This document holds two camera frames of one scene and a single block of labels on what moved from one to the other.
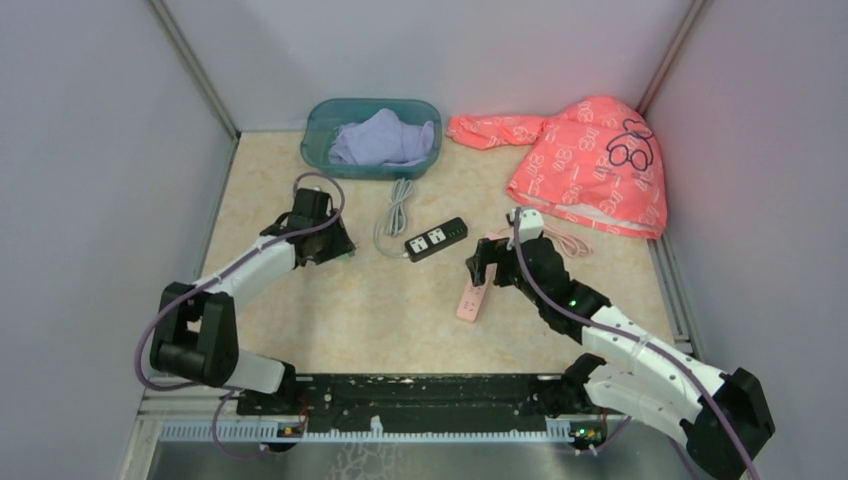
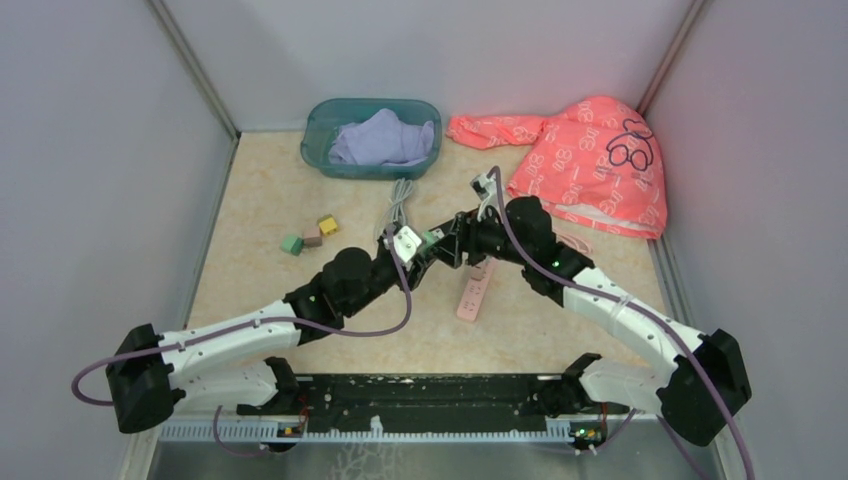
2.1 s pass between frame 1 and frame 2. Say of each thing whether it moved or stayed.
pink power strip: stayed
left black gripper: moved
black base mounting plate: stayed
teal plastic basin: stayed
